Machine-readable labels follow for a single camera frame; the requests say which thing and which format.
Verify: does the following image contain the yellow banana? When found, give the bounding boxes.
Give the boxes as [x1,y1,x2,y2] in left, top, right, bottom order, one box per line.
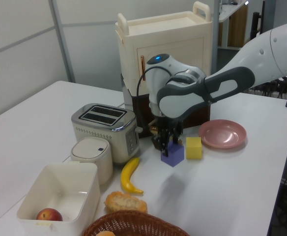
[120,157,144,195]

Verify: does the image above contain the chrome cream toaster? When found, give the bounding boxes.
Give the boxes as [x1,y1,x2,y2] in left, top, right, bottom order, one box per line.
[71,103,144,165]

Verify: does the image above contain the wooden background furniture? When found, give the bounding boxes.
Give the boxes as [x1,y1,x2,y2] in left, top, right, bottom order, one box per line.
[217,0,249,51]

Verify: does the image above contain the white plastic container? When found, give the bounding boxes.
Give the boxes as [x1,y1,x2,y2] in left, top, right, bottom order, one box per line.
[16,162,101,236]

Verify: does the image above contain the pink plate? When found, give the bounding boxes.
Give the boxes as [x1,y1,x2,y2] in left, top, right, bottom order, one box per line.
[198,119,247,150]

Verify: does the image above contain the yellow cube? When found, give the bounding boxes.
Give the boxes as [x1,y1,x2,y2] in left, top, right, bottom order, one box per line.
[185,136,203,160]

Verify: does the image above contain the white lidded small bin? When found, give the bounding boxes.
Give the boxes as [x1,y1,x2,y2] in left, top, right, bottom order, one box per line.
[70,137,114,186]

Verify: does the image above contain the purple cube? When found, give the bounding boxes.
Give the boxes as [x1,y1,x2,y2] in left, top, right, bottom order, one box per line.
[160,141,185,168]

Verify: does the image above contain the red apple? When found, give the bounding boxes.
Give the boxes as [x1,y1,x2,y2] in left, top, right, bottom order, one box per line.
[36,207,63,222]

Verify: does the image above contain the brown wicker basket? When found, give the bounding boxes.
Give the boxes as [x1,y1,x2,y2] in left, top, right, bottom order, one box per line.
[81,209,191,236]

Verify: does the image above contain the long crusty pastry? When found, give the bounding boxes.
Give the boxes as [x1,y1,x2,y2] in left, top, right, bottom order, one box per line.
[103,191,148,214]

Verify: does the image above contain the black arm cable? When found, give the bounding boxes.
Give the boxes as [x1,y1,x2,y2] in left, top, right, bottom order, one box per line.
[136,64,173,130]

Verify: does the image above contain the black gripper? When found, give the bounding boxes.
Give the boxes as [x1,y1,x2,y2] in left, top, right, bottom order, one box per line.
[153,115,184,157]

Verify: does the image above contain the cream toy cabinet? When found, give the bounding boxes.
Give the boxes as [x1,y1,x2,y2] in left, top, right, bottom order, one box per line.
[115,0,213,97]

